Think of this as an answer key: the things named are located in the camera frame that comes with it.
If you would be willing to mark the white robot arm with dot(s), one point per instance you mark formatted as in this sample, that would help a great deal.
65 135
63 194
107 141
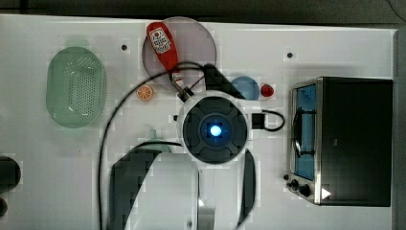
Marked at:
212 129

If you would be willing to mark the green plastic colander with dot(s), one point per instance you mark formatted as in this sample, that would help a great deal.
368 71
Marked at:
76 85

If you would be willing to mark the red plush ketchup bottle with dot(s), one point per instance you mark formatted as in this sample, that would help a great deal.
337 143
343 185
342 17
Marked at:
164 48

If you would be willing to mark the silver black toaster oven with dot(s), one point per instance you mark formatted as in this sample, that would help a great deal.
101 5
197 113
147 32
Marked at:
341 141

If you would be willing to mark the grey round plate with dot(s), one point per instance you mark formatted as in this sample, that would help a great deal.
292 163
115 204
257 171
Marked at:
193 41

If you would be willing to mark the orange slice toy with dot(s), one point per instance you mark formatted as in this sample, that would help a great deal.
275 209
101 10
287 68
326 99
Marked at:
145 93

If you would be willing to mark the black round container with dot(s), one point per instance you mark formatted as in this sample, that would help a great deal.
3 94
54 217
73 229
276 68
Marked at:
10 174

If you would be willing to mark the red strawberry toy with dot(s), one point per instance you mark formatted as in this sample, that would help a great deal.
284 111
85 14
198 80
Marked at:
266 90

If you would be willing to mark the blue plastic cup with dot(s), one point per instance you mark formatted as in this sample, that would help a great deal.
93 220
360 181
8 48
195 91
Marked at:
247 87

